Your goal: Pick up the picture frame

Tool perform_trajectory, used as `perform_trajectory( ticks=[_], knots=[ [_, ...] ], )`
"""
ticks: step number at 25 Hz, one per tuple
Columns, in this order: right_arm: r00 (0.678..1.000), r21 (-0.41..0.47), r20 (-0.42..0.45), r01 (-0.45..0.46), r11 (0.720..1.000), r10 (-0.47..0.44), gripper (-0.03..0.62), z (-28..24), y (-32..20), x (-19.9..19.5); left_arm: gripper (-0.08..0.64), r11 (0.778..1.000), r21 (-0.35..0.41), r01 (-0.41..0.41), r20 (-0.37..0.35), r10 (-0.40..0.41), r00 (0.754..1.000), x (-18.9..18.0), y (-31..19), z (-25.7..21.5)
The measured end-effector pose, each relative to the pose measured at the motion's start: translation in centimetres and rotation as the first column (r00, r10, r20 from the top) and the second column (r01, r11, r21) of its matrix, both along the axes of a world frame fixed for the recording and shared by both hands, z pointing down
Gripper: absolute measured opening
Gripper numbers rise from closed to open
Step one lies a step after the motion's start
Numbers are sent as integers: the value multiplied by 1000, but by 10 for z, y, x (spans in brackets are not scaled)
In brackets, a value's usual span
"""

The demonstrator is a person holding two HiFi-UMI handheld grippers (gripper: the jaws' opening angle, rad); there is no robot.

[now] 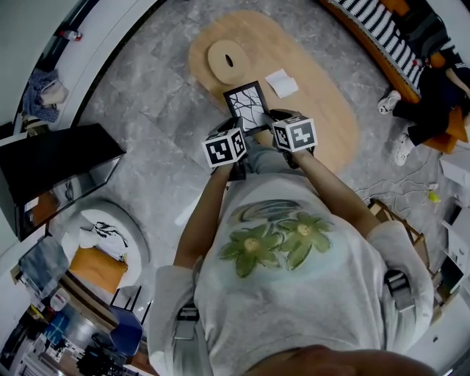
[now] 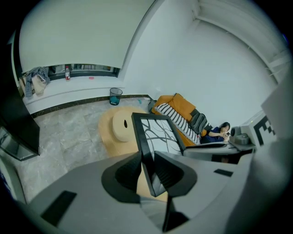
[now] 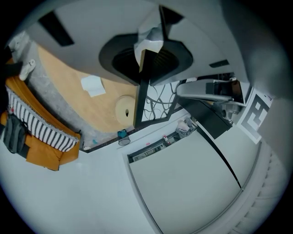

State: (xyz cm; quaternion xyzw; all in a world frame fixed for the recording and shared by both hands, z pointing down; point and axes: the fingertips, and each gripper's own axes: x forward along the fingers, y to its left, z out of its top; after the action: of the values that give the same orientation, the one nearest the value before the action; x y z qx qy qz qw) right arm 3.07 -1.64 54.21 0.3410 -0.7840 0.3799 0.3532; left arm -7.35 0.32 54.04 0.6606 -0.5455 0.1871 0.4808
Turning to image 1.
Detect person's left forearm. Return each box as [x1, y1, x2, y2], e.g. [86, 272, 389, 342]
[173, 163, 232, 267]

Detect dark grey backpack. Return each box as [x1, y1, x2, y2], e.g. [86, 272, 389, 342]
[399, 10, 452, 59]

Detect white shelf unit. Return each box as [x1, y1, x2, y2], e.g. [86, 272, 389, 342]
[440, 209, 470, 272]

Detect wooden coffee table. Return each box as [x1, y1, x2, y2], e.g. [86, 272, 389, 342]
[187, 10, 359, 173]

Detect round white ottoman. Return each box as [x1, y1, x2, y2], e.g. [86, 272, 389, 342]
[60, 200, 151, 291]

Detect orange sofa cushion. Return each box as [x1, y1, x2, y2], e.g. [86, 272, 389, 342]
[380, 0, 411, 15]

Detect grey flower print shirt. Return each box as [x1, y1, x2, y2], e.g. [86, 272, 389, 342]
[146, 172, 434, 376]

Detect light blue jeans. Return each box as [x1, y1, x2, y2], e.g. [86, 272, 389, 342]
[242, 142, 306, 178]

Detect grey harness strap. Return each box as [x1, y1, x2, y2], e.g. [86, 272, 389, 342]
[174, 304, 201, 342]
[383, 270, 416, 313]

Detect white leaf print cushion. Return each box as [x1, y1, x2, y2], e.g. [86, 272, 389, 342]
[79, 221, 129, 261]

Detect round woven beige mat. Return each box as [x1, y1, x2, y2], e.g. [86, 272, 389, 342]
[207, 40, 250, 85]

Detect white cardboard box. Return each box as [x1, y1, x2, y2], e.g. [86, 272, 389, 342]
[438, 152, 470, 192]

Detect orange square cushion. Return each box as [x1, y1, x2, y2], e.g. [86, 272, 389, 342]
[68, 245, 129, 294]

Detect orange sofa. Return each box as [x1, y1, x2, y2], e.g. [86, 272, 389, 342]
[319, 0, 470, 153]

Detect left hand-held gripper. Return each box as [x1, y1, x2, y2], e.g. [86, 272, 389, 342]
[201, 119, 247, 181]

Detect blue chair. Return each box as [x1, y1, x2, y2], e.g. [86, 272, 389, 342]
[109, 286, 151, 357]

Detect person's right forearm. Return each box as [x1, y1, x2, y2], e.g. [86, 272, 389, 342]
[293, 148, 381, 236]

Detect white folded paper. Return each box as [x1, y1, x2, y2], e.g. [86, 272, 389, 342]
[264, 68, 298, 99]

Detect black framed patterned picture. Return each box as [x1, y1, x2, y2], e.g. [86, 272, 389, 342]
[223, 81, 272, 137]

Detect pile of blue grey clothes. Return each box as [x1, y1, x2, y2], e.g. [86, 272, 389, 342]
[22, 69, 69, 122]

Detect tangled white floor cable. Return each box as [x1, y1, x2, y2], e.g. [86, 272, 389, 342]
[358, 172, 440, 221]

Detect black white striped blanket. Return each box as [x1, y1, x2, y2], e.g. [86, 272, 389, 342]
[328, 0, 427, 87]

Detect wooden slatted stool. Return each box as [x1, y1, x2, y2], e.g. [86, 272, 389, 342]
[366, 198, 434, 272]

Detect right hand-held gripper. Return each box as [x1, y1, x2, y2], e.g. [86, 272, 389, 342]
[261, 109, 317, 170]

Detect black flat screen television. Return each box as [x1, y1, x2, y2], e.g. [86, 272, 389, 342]
[0, 123, 127, 242]

